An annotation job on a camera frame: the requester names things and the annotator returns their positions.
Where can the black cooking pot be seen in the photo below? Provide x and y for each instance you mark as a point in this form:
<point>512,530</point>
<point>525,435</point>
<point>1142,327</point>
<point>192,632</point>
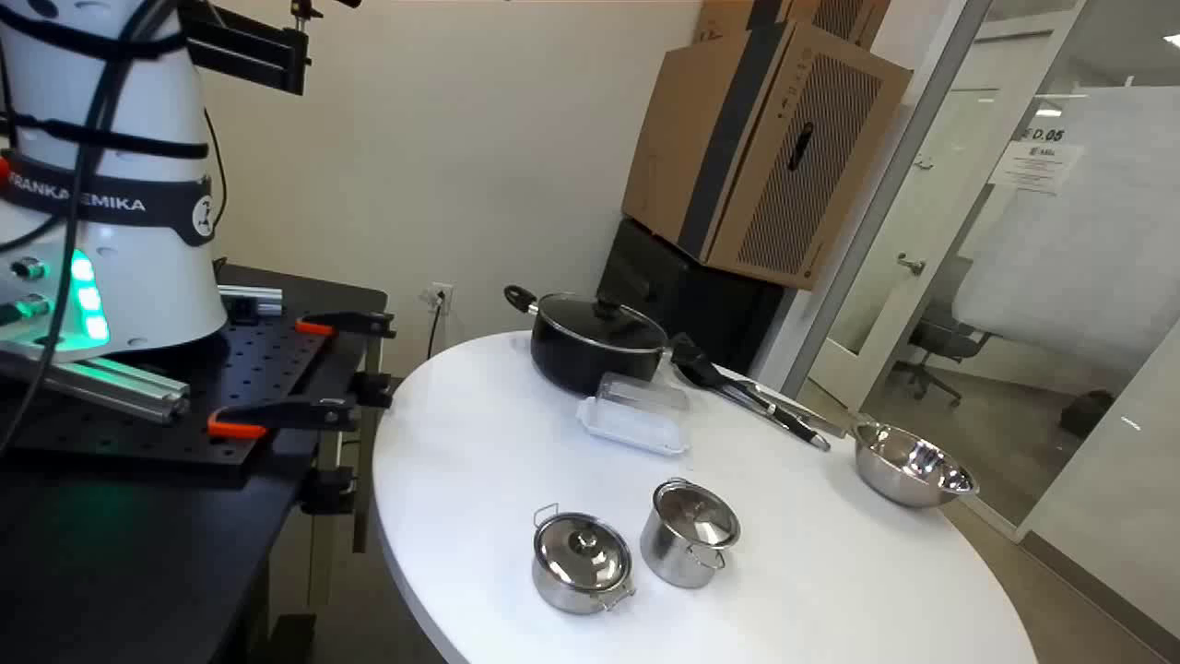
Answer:
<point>576,364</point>

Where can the small steel pot with lid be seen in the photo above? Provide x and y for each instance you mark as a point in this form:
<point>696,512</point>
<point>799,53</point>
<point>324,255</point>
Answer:
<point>582,562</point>

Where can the white folded cloth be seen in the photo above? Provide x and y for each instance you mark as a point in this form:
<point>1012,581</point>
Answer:
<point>631,418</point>

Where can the black kitchen utensil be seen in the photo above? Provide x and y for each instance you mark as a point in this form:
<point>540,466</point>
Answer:
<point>696,355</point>

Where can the black cabinet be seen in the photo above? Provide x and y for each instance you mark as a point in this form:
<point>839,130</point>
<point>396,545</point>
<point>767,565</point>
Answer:
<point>703,299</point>

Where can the steel cup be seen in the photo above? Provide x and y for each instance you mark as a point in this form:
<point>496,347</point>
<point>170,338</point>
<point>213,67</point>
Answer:
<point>689,541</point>

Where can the black orange-tipped clamp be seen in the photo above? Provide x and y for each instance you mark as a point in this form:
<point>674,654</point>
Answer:
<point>352,327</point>
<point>297,413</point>

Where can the large cardboard box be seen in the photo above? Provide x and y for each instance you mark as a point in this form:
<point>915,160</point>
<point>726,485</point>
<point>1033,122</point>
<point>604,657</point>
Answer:
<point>767,148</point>

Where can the steel mixing bowl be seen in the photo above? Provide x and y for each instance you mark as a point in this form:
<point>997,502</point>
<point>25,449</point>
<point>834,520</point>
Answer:
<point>910,466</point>

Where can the black office chair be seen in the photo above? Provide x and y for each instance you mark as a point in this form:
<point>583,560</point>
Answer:
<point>942,338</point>

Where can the paper sign on glass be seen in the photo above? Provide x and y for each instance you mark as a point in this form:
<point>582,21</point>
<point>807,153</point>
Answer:
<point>1033,160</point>

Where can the black perforated robot table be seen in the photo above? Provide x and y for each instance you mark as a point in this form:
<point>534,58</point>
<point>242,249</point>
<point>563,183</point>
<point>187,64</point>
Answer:
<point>133,541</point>

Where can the dark bin on floor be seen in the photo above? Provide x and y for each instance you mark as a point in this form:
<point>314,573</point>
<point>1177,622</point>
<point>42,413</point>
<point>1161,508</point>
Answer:
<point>1086,413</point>

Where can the white wall outlet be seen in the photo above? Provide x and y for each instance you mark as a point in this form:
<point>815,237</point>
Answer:
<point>442,298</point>

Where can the black camera on mount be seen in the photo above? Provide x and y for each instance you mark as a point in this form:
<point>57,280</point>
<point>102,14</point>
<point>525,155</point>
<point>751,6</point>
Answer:
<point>251,46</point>

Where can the aluminium rail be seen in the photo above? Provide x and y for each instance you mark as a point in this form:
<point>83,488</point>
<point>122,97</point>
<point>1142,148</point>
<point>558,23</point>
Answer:
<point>113,378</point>

